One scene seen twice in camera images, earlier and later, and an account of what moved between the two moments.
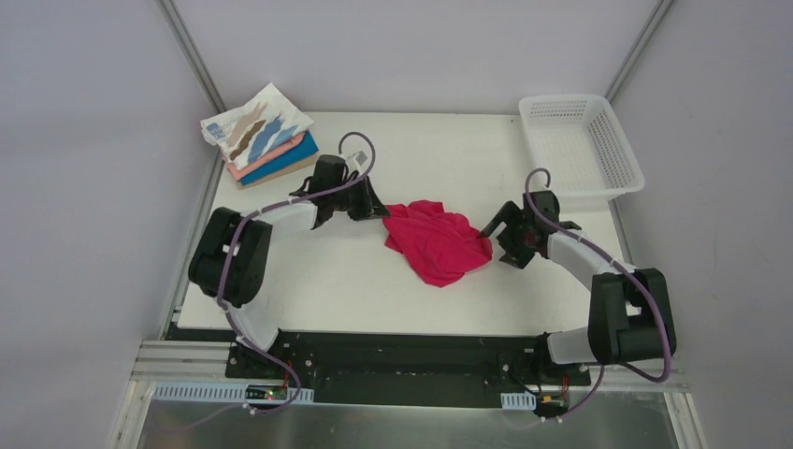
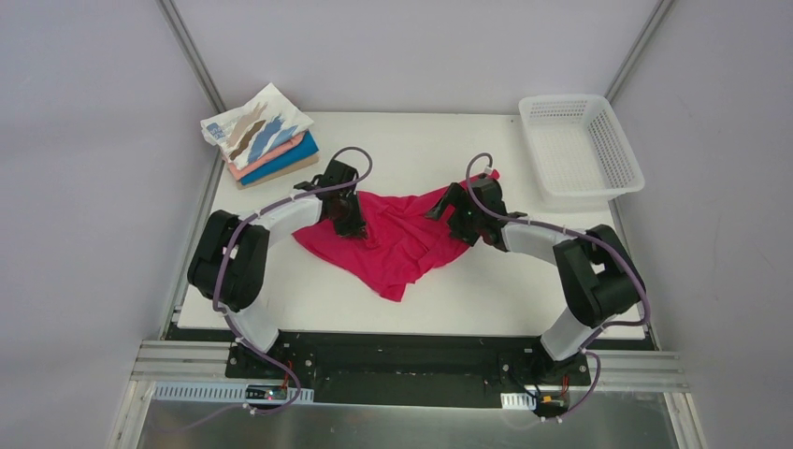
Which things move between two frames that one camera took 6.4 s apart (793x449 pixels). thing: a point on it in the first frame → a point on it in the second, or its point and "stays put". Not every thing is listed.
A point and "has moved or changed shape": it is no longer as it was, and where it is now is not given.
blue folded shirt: [305, 149] stays put
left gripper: [360, 197] → [347, 215]
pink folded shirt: [237, 173] stays put
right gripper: [511, 233] → [462, 222]
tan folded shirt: [296, 166] stays put
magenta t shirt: [441, 246] has moved or changed shape
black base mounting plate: [413, 369] stays put
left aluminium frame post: [171, 14] stays put
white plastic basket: [581, 142] stays put
